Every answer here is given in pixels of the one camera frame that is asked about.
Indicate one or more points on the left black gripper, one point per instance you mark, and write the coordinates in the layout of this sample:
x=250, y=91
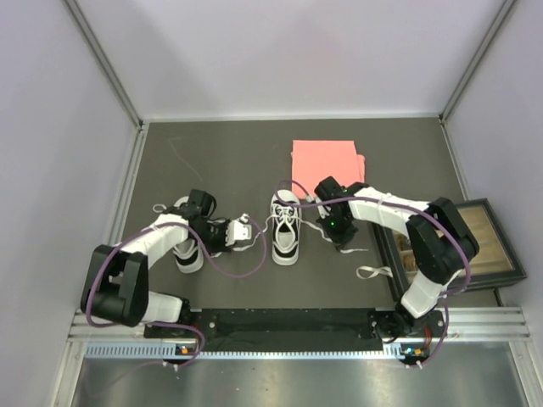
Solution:
x=221, y=245

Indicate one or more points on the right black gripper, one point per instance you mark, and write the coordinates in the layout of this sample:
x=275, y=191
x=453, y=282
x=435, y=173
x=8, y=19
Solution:
x=338, y=239

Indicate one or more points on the black white sneaker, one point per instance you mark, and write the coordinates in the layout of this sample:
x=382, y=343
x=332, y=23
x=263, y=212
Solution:
x=286, y=221
x=188, y=255

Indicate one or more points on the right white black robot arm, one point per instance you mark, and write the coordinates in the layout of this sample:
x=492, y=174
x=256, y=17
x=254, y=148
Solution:
x=441, y=243

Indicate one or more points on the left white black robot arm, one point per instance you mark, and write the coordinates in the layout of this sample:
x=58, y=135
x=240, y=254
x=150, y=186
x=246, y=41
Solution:
x=116, y=290

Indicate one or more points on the loose white shoelace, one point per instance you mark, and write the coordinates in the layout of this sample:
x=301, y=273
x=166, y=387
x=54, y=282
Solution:
x=367, y=272

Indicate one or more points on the pink folded cloth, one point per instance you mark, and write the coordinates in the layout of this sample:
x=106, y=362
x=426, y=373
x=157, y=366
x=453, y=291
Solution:
x=315, y=160

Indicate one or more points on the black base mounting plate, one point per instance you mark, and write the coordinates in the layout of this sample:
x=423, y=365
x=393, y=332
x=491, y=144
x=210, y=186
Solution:
x=308, y=330

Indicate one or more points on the black glass-lid display box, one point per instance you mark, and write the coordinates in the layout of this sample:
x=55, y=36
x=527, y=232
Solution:
x=496, y=265

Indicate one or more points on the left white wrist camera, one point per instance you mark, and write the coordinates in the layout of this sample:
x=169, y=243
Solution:
x=239, y=234

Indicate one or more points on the aluminium extrusion rail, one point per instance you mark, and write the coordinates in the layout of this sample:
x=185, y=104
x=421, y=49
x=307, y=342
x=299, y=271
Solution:
x=480, y=324

